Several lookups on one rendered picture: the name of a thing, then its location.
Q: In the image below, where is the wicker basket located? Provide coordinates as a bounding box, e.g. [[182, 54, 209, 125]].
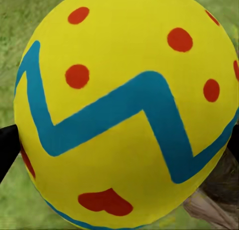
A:
[[181, 48, 239, 230]]

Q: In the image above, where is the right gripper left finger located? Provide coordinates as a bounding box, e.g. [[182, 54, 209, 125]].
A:
[[0, 124, 21, 183]]

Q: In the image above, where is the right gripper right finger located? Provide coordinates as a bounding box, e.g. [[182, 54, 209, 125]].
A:
[[227, 124, 239, 164]]

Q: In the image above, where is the easter egg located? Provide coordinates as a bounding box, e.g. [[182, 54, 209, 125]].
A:
[[14, 0, 239, 230]]

